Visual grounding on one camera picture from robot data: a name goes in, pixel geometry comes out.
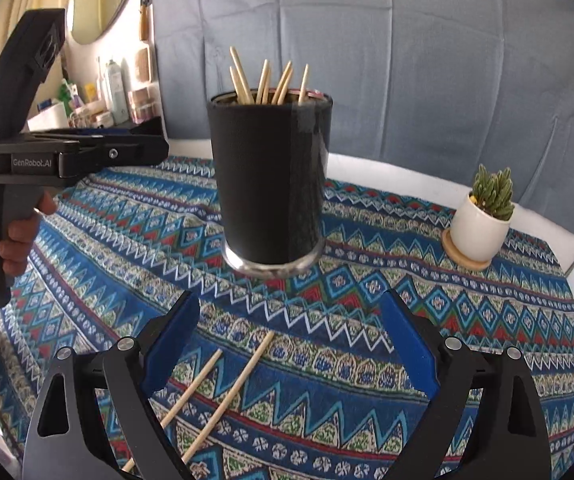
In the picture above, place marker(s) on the round wooden coaster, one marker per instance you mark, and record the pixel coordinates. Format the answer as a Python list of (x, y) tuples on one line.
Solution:
[(467, 260)]

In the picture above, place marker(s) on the grey spray bottle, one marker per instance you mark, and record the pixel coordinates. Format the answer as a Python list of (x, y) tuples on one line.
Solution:
[(115, 95)]

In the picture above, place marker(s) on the grey-blue cloth backdrop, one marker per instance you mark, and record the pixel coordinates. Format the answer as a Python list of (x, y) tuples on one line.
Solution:
[(417, 60)]

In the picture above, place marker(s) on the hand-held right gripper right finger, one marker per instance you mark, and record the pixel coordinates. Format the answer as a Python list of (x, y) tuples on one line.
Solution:
[(409, 345)]

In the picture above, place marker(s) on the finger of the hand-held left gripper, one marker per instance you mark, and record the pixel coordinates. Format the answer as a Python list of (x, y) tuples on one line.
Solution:
[(147, 126), (127, 155)]

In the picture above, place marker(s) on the wooden chopstick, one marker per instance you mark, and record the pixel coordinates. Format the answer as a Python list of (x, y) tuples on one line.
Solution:
[(241, 77), (303, 85), (237, 382), (238, 87), (263, 82), (281, 82), (284, 91), (192, 388)]

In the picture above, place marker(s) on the white box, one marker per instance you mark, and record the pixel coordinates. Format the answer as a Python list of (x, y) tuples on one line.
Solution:
[(49, 119)]

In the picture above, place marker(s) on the black cylindrical utensil holder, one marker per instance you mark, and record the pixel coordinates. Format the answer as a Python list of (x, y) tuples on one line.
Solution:
[(267, 185)]

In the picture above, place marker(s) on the pink jar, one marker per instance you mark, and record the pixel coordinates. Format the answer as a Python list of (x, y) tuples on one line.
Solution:
[(142, 105)]

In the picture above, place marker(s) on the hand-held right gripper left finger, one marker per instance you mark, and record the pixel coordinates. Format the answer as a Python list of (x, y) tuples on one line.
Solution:
[(172, 345)]

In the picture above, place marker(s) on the person's left hand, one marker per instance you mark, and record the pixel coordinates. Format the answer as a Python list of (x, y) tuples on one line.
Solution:
[(22, 240)]

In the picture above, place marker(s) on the blue patterned tablecloth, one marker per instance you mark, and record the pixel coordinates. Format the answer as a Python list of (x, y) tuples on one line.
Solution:
[(317, 360)]

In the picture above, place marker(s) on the wooden hairbrush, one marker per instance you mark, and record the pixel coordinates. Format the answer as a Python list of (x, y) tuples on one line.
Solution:
[(143, 62)]

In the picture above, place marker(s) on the small cactus in white pot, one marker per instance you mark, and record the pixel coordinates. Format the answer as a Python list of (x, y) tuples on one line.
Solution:
[(477, 230)]

